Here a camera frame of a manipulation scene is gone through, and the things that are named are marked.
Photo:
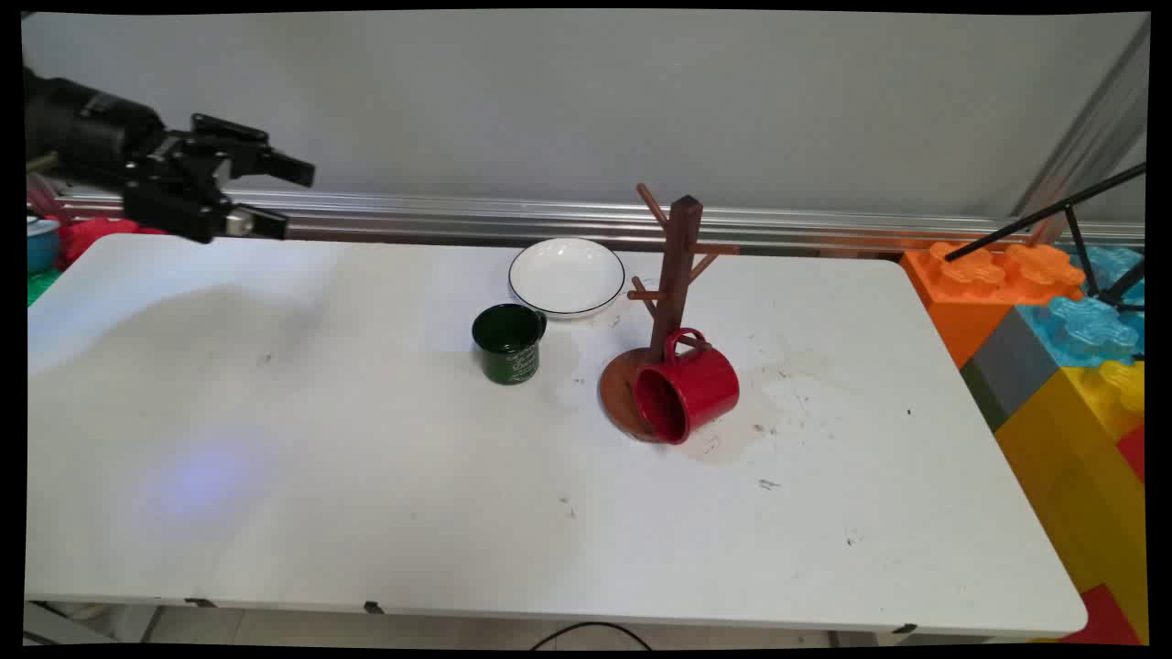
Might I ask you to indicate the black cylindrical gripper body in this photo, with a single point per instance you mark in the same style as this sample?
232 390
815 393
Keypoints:
92 128

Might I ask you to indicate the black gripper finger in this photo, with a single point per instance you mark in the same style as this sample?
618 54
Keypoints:
183 210
275 165

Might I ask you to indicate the red enamel mug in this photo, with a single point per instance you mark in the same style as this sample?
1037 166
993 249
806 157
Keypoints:
700 384

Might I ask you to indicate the red plastic toy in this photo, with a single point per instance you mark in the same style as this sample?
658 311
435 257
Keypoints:
92 236

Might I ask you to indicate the blue cup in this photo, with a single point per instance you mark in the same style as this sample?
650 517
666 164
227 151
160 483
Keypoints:
40 245

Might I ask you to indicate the green mat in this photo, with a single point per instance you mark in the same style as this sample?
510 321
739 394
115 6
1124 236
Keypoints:
38 288

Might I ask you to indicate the dark green enamel mug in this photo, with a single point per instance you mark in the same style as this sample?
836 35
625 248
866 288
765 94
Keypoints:
508 352

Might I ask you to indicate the white plate with black rim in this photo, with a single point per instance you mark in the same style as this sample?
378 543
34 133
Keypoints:
566 275

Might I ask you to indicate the brown wooden mug tree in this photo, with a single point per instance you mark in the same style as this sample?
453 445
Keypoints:
679 256

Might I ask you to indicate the orange toy block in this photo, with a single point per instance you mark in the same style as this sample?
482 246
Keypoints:
952 311

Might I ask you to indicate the black tripod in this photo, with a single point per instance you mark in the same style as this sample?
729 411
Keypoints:
1025 222

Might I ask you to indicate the grey toy block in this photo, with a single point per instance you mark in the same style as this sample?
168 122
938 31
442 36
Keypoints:
1012 366

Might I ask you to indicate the translucent blue toy block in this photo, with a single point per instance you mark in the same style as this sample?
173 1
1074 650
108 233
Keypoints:
1085 329

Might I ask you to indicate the large yellow toy block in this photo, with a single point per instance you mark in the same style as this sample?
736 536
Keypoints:
1062 476

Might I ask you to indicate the horizontal aluminium rail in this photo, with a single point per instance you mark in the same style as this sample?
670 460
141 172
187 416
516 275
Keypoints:
458 215

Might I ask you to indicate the slanted aluminium post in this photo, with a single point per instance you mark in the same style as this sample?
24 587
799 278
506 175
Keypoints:
1085 128

